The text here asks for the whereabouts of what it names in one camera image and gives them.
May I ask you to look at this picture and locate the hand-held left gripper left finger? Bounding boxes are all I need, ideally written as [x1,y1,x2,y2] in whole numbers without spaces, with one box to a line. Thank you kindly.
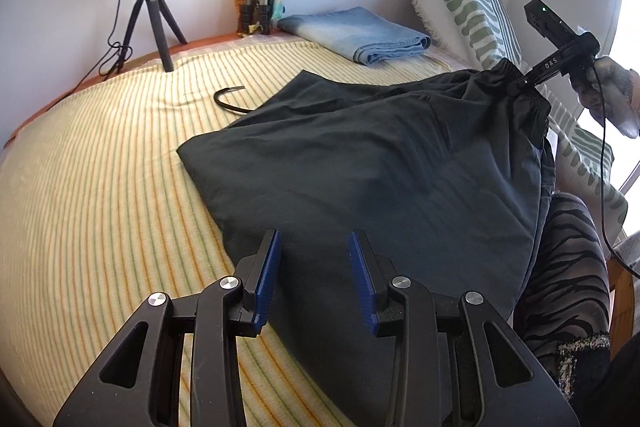
[52,229,282,427]

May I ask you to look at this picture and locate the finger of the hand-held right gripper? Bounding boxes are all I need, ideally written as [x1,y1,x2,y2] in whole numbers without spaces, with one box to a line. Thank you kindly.
[515,69,543,92]

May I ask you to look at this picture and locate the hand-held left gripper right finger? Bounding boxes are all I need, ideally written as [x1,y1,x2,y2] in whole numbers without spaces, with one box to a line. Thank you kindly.
[346,229,581,427]

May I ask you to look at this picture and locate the black pants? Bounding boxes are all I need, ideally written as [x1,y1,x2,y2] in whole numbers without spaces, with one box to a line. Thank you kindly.
[177,59,556,427]

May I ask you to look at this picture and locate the person's right hand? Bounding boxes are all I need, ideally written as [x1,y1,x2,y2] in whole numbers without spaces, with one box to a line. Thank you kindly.
[575,55,640,138]

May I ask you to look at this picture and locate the folded blue denim cloth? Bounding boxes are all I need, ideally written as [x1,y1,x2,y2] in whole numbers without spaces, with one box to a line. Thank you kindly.
[276,7,432,66]

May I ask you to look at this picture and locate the person's zebra patterned leg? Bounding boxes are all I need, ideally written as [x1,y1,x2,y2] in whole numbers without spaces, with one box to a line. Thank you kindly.
[512,192,613,408]

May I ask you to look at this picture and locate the yellow striped bed blanket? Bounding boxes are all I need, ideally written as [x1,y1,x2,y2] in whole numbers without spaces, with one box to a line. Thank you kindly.
[0,34,451,427]

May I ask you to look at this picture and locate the black tripod stand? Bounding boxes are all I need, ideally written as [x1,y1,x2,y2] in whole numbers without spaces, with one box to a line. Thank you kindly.
[116,0,189,74]

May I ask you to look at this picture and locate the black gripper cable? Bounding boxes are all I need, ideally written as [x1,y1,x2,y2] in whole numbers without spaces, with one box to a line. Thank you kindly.
[597,107,640,280]

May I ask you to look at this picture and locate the black curved cord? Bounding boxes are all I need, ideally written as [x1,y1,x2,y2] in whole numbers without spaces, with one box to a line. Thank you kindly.
[213,84,247,114]

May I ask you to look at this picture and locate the black ring light cable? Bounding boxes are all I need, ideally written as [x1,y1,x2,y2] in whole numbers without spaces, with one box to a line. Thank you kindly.
[97,0,133,80]

